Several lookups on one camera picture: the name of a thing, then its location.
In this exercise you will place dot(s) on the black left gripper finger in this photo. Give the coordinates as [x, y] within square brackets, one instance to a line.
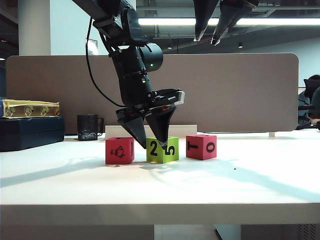
[136, 127]
[161, 122]

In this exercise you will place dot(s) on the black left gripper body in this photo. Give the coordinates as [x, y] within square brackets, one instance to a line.
[135, 111]

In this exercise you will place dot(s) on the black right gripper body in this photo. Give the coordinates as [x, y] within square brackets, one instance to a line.
[237, 2]

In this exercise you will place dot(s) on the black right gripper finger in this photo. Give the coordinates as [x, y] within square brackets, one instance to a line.
[228, 20]
[203, 15]

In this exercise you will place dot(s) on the green block with 5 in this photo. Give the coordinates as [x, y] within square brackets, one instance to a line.
[155, 151]

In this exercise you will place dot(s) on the pink block with 1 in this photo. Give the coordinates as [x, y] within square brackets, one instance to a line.
[118, 151]

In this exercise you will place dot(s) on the pink block with 0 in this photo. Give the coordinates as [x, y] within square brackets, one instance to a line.
[200, 147]

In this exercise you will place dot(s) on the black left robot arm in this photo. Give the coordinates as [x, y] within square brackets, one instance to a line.
[135, 75]

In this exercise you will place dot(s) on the red ceiling sign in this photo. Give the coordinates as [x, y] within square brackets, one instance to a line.
[206, 42]

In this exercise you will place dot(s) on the small black ceiling lamp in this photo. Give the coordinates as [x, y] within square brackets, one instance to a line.
[240, 45]

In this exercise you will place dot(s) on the long ceiling light strip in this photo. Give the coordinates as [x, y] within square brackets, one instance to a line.
[275, 21]

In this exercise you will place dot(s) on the black mug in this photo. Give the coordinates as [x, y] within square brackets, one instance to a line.
[87, 127]

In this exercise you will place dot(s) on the brown desk divider panel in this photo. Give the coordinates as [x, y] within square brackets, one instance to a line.
[237, 95]

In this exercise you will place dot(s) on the black office chair headrest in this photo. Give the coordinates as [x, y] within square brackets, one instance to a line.
[310, 86]

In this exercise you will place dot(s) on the yellow patterned box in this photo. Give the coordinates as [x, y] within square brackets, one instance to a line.
[30, 110]

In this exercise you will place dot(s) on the dark blue case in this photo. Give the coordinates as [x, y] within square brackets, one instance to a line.
[30, 132]

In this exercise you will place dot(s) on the seated person in background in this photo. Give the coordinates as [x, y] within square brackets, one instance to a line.
[304, 102]

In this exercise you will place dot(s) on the grey vented under-desk panel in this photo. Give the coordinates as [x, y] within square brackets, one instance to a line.
[280, 232]

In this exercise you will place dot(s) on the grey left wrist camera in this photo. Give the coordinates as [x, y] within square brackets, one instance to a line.
[178, 97]

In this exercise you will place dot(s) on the silver wall plaque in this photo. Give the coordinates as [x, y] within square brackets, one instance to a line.
[93, 47]

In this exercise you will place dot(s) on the white divider foot bracket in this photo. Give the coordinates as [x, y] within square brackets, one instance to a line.
[272, 135]

